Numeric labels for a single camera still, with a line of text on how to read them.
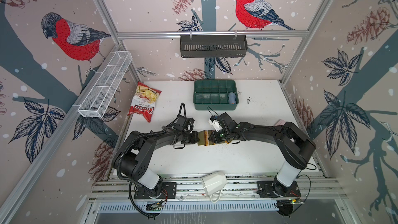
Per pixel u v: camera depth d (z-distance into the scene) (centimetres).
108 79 81
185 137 77
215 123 83
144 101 103
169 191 73
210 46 106
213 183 69
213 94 113
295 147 47
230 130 71
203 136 90
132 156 46
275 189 66
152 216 68
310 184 70
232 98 104
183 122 74
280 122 95
